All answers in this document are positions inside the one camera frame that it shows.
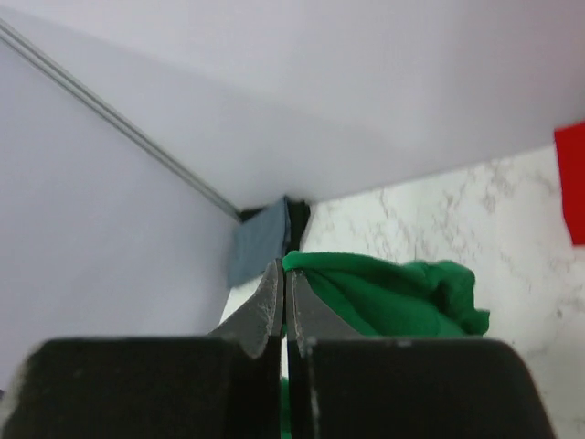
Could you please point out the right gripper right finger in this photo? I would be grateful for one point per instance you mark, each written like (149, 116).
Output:
(346, 385)

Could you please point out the folded grey-blue shirt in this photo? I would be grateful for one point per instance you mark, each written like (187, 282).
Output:
(257, 241)

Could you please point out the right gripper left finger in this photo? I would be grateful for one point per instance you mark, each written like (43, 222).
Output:
(225, 384)

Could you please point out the green polo shirt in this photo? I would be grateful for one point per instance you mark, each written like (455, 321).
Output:
(378, 298)

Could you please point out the folded red shirt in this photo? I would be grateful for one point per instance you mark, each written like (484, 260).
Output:
(569, 143)

